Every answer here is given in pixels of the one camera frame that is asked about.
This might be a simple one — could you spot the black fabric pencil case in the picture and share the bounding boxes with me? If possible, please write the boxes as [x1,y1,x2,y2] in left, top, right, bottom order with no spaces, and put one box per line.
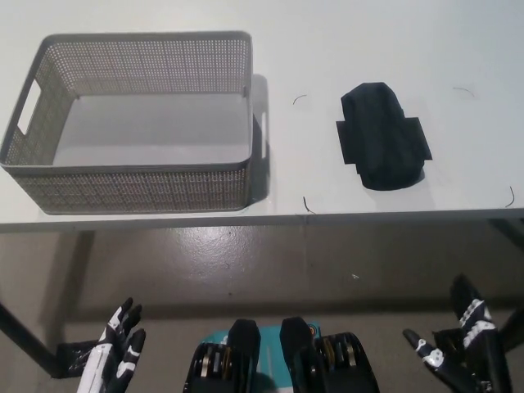
[340,81,427,192]

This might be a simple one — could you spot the robot torso black teal blocks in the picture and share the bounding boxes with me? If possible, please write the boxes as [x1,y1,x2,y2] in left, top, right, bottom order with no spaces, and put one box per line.
[182,316,378,393]

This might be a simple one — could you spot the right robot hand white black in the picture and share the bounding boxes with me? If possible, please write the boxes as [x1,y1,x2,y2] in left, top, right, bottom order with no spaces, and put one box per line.
[402,273,505,393]

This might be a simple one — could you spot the black table foot bracket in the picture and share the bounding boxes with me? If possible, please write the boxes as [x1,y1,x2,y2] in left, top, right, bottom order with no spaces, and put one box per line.
[55,338,104,378]

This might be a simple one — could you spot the grey perforated plastic basket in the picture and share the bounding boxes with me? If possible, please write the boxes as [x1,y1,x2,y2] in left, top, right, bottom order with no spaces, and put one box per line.
[0,29,272,216]

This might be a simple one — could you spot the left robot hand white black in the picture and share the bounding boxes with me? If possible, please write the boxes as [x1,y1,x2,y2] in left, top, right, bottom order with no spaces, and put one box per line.
[76,296,147,393]

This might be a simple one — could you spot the black metal table leg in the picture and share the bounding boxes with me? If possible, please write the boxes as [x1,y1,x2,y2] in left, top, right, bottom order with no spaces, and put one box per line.
[0,300,59,378]

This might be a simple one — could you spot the black tape cross patch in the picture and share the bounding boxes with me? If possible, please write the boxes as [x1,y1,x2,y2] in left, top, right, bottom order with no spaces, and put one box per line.
[336,115,434,167]

